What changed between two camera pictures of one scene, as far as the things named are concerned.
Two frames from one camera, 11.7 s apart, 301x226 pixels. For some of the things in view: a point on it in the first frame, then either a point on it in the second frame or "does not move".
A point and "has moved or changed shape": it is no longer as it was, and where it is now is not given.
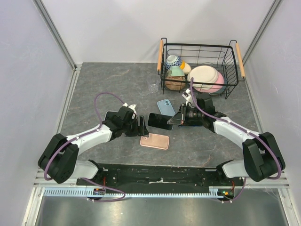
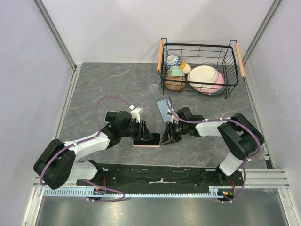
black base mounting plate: [161, 178] does not move
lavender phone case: [109, 114] does not move
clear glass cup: [154, 82] does not move
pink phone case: [155, 140] has moved or changed shape
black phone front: [160, 121] to [155, 141]
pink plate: [215, 88] does not move
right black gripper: [180, 118] to [166, 137]
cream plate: [203, 74] does not move
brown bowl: [174, 85] does not move
